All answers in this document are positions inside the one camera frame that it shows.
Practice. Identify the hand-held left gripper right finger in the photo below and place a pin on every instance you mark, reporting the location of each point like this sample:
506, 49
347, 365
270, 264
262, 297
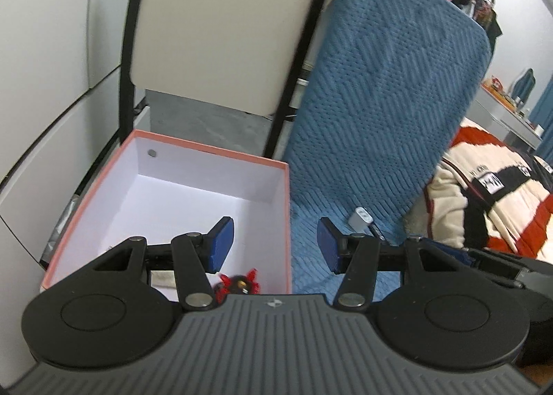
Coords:
330, 243

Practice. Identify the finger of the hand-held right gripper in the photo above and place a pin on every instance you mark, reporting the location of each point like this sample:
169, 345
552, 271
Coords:
497, 267

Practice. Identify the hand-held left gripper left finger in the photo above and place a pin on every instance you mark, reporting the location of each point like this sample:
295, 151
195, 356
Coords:
221, 243

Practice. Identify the red lion figurine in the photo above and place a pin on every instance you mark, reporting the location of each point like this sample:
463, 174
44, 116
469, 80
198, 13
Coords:
238, 282

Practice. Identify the pink cardboard box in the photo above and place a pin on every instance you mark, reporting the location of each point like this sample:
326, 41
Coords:
173, 187

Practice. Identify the white plug adapter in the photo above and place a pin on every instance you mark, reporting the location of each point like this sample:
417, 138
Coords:
361, 217

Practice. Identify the striped fleece blanket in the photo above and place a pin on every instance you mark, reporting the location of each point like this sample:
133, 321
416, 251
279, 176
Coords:
510, 204

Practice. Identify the white dresser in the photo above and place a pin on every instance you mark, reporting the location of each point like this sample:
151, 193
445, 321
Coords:
505, 118

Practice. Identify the teal curtain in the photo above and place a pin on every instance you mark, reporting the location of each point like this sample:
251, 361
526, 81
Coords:
543, 118

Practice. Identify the red and white toy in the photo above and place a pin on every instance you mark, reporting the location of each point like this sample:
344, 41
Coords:
494, 83

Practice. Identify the teal oval mirror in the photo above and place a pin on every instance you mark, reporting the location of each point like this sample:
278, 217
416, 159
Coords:
525, 84

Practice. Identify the beige folding chair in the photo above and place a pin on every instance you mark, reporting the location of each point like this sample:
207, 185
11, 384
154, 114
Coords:
224, 23

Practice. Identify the white wardrobe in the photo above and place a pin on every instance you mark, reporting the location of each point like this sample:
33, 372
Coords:
52, 75

